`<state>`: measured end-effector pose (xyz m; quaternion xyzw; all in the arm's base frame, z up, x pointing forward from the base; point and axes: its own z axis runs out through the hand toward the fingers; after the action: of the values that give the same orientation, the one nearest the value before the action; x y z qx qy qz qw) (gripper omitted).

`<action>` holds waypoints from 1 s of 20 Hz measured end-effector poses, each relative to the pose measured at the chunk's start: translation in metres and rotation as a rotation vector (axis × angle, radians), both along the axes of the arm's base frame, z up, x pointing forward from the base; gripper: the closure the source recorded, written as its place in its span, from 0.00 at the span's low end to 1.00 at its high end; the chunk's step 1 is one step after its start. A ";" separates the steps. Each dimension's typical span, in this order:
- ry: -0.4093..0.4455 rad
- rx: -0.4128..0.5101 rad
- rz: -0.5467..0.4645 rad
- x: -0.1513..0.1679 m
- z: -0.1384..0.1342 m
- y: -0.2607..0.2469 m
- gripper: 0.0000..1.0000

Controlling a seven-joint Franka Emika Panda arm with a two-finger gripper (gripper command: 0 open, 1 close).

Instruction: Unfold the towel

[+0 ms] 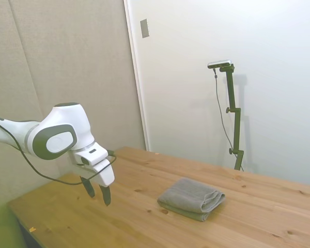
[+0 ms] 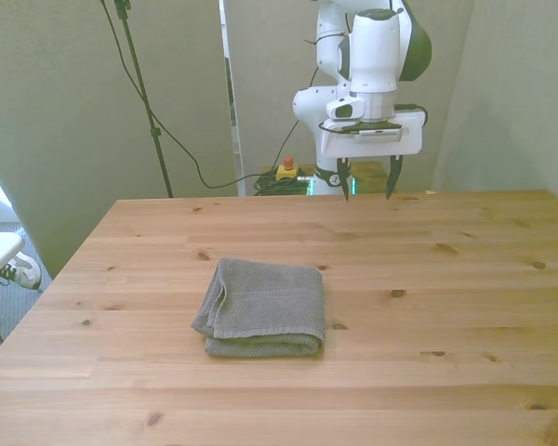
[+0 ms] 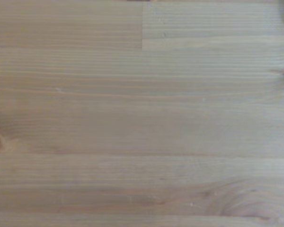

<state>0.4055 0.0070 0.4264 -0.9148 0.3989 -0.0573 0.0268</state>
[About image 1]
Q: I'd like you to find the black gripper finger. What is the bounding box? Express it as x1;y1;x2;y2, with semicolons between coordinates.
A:
98;184;112;207
80;175;96;198

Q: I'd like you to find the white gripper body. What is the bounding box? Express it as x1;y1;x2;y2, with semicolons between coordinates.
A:
76;158;116;188

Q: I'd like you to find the grey towel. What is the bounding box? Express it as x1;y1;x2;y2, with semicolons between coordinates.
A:
157;177;226;222

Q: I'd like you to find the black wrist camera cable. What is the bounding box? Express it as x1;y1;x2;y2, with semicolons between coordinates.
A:
0;115;118;186

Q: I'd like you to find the white door frame trim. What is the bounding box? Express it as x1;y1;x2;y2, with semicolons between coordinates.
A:
123;0;151;152

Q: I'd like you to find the dark green camera stand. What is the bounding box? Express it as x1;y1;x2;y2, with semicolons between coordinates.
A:
219;64;245;171

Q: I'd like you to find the grey wall switch plate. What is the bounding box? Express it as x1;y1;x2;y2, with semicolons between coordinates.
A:
139;18;150;39

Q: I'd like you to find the silver camera on stand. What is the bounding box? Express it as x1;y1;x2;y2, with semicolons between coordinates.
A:
207;59;233;69

